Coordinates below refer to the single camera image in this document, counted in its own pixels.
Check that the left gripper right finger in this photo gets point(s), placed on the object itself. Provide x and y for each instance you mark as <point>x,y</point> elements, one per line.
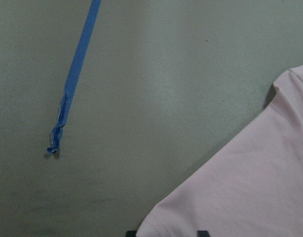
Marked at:
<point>203,233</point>

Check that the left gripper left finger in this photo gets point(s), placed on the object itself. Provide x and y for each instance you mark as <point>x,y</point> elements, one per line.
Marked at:
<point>131,233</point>

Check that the pink Snoopy t-shirt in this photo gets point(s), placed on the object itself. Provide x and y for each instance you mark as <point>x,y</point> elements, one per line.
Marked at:
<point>253,186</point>

